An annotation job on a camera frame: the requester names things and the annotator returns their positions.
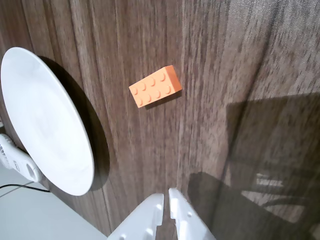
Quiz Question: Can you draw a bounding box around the white handheld fan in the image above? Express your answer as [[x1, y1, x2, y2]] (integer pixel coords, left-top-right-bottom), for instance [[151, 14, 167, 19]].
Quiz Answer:
[[0, 133, 41, 182]]

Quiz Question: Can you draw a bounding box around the orange lego block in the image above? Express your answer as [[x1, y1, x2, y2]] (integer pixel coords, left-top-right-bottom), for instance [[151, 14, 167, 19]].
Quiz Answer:
[[128, 64, 183, 109]]

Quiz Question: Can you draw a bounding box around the thin black cable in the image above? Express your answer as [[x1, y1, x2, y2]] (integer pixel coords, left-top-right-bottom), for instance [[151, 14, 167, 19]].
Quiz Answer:
[[0, 184, 51, 193]]

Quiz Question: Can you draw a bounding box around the white round plate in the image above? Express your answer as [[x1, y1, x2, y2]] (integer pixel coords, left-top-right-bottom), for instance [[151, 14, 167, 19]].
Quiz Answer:
[[0, 46, 96, 197]]

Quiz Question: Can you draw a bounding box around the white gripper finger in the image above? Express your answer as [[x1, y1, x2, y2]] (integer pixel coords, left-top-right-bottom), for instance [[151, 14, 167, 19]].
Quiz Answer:
[[168, 187, 218, 240], [107, 192, 165, 240]]

